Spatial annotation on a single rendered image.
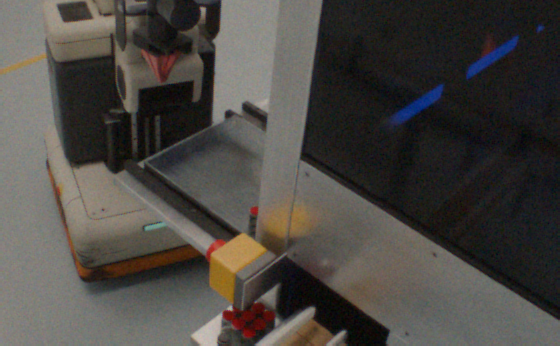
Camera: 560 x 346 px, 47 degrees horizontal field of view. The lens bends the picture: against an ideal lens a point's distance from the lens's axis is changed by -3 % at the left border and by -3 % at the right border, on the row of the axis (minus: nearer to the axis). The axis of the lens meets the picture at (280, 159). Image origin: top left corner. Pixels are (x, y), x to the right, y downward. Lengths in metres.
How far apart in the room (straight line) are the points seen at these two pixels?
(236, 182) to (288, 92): 0.52
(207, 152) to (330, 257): 0.55
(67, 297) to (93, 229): 0.30
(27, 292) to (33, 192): 0.52
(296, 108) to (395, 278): 0.26
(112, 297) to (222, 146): 1.00
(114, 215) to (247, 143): 0.82
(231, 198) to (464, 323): 0.61
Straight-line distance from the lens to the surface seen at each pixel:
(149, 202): 1.31
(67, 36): 2.10
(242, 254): 1.00
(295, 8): 0.81
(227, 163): 1.40
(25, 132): 3.07
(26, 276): 2.42
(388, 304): 0.93
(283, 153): 0.92
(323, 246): 0.95
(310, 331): 1.05
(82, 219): 2.18
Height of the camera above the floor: 1.75
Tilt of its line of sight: 37 degrees down
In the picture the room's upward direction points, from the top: 7 degrees clockwise
